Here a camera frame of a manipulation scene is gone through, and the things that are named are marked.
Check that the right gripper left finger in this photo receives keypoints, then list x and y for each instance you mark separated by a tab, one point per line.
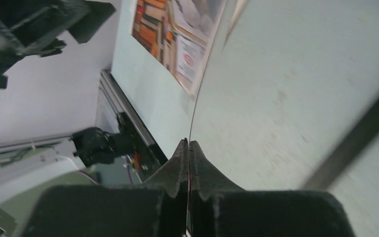
155	208

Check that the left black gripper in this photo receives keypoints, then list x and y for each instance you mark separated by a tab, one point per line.
32	27

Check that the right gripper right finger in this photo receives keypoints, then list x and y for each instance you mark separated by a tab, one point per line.
221	208

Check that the cat photo print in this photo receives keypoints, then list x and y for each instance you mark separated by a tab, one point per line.
179	34

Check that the black picture frame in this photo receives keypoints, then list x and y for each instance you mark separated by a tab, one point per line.
346	152

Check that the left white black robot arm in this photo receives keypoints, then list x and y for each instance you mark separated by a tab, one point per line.
71	155

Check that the white photo mat board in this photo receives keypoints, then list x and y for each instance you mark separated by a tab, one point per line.
239	8

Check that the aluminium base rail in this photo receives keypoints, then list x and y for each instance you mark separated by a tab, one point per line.
112	106

